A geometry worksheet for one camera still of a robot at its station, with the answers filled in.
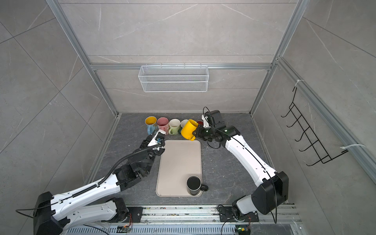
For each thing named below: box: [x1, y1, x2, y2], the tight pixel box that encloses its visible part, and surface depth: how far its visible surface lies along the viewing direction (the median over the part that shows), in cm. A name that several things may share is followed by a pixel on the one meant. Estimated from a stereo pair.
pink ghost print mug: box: [156, 116, 169, 136], surface depth 103 cm
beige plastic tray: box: [155, 139, 203, 197], surface depth 87 cm
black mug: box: [186, 175, 209, 196], surface depth 76 cm
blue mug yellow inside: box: [144, 115, 158, 136], surface depth 103 cm
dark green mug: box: [177, 118, 189, 135], surface depth 103 cm
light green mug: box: [168, 117, 182, 136], surface depth 103 cm
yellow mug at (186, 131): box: [180, 118, 199, 141], surface depth 80 cm
